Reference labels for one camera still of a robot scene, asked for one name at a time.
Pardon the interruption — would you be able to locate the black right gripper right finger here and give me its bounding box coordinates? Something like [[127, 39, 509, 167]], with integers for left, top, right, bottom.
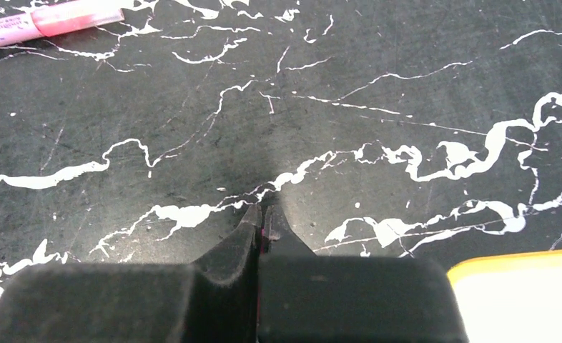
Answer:
[[261, 204, 317, 343]]

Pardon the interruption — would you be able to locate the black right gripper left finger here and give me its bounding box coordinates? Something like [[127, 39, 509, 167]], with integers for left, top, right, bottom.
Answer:
[[181, 205, 262, 342]]

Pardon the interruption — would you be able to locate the pink marker pen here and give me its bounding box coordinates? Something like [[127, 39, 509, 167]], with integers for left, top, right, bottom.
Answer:
[[0, 1, 124, 47]]

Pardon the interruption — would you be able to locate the orange framed whiteboard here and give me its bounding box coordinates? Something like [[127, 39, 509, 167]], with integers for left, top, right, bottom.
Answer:
[[447, 250, 562, 342]]

